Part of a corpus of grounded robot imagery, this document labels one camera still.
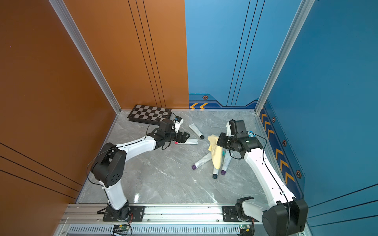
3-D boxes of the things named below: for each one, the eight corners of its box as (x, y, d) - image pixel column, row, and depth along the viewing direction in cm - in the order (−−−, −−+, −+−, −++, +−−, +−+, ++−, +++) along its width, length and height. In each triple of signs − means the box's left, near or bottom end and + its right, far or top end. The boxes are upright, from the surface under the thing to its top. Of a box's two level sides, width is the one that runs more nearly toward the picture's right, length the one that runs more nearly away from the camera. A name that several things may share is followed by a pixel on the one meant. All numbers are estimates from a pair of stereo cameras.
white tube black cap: (201, 140, 104) (201, 138, 102) (188, 127, 111) (188, 125, 110) (205, 137, 105) (205, 135, 104) (193, 124, 113) (193, 123, 111)
